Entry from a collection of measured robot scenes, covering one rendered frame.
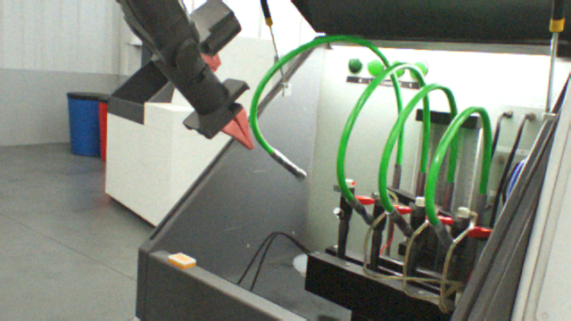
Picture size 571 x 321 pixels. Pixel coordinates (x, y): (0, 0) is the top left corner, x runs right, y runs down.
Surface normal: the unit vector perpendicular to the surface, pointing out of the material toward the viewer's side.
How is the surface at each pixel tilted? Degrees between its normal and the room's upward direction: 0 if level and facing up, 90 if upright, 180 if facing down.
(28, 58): 90
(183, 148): 90
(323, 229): 90
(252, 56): 90
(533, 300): 76
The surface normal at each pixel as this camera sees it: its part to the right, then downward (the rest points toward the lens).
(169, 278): -0.65, 0.08
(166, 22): 0.65, 0.62
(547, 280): -0.62, -0.16
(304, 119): 0.75, 0.18
